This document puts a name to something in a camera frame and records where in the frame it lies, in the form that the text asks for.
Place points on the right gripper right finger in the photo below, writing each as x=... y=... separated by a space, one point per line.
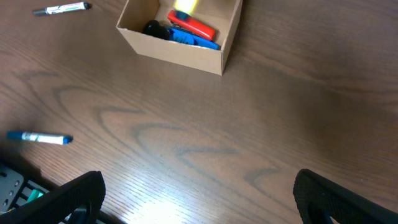
x=320 y=200

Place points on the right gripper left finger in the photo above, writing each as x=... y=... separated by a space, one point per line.
x=80 y=199

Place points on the blue capped white marker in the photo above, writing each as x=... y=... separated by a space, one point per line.
x=59 y=139

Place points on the black correction tape dispenser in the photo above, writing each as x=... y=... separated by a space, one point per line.
x=155 y=29

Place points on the brown cardboard box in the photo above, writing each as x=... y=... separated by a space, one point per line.
x=223 y=16

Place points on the red stapler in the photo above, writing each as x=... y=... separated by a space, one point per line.
x=189 y=23

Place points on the yellow highlighter with dark cap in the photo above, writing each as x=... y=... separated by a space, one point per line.
x=184 y=8

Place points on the black capped white marker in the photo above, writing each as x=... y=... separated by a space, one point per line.
x=78 y=6

